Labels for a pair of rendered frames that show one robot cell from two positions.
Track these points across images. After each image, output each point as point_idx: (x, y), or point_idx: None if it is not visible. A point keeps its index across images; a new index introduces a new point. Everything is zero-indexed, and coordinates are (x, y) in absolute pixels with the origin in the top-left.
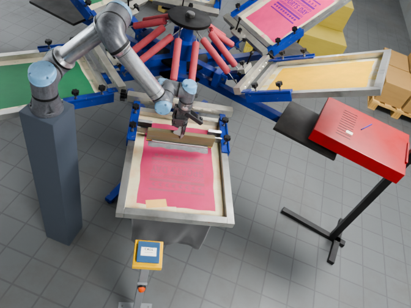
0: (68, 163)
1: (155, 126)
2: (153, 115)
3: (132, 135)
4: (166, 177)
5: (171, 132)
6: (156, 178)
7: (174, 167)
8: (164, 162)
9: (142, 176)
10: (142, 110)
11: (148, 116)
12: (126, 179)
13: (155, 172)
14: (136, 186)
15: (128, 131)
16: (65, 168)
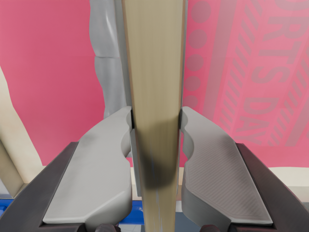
0: (179, 219)
1: (49, 143)
2: (0, 158)
3: (137, 211)
4: (297, 100)
5: (168, 187)
6: (291, 129)
7: (254, 73)
8: (222, 107)
9: (277, 162)
10: (7, 192)
11: (13, 163)
12: (304, 205)
13: (264, 134)
14: (306, 171)
15: (129, 224)
16: (187, 219)
